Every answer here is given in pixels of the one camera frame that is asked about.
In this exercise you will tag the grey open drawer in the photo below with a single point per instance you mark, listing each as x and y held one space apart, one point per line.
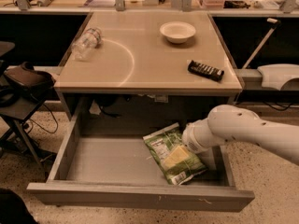
103 161

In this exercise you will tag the white ceramic bowl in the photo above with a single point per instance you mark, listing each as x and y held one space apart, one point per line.
177 32

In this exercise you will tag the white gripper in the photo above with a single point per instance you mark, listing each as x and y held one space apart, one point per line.
191 139

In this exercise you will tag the grey counter cabinet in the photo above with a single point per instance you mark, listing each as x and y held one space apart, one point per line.
135 59

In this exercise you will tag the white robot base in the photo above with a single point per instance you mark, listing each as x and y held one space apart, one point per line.
275 76

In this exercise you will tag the clear plastic water bottle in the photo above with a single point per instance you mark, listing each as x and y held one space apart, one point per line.
89 39

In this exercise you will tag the black snack bar package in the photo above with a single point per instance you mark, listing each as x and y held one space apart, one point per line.
203 70

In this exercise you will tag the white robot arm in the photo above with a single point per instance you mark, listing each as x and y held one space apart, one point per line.
225 124

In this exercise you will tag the green jalapeno chip bag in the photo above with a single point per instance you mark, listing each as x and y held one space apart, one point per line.
160 145

